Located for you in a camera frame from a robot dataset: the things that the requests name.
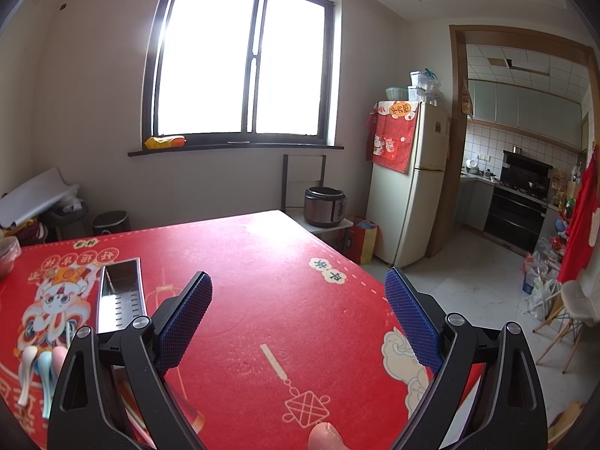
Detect black kitchen stove unit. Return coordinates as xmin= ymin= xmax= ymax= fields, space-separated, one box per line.
xmin=483 ymin=150 xmax=553 ymax=255

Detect yellow orange toy on sill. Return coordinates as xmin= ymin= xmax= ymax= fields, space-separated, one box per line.
xmin=143 ymin=135 xmax=186 ymax=150

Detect pink plastic spoon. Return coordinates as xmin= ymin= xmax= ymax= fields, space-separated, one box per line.
xmin=51 ymin=346 xmax=67 ymax=381

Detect red cloth on refrigerator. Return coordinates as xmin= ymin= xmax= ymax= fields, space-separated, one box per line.
xmin=366 ymin=100 xmax=419 ymax=174

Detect electric pressure cooker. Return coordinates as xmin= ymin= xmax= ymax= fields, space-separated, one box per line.
xmin=303 ymin=186 xmax=347 ymax=228

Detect clear containers on refrigerator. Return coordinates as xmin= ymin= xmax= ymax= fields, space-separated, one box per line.
xmin=385 ymin=69 xmax=446 ymax=108

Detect grey rolled sheet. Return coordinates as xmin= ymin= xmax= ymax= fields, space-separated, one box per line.
xmin=0 ymin=166 xmax=80 ymax=230

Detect white chair with wooden legs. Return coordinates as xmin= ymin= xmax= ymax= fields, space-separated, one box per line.
xmin=533 ymin=277 xmax=599 ymax=374

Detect red gift bag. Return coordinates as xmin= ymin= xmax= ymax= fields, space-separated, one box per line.
xmin=347 ymin=216 xmax=378 ymax=265

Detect black metal rack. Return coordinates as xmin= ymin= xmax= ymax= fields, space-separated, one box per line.
xmin=280 ymin=154 xmax=327 ymax=212

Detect right hand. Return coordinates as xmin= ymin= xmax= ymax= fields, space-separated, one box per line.
xmin=308 ymin=423 xmax=348 ymax=450

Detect white refrigerator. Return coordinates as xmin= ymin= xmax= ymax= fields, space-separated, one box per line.
xmin=366 ymin=102 xmax=450 ymax=268

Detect stainless steel cutlery tray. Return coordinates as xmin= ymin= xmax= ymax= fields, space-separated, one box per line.
xmin=96 ymin=258 xmax=147 ymax=334

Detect red festive table mat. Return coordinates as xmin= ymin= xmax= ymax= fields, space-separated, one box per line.
xmin=1 ymin=211 xmax=433 ymax=449

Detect dark framed window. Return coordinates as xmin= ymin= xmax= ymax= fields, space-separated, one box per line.
xmin=141 ymin=0 xmax=336 ymax=150

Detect green plastic spoon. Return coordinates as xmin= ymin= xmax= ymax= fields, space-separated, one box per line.
xmin=37 ymin=351 xmax=53 ymax=420

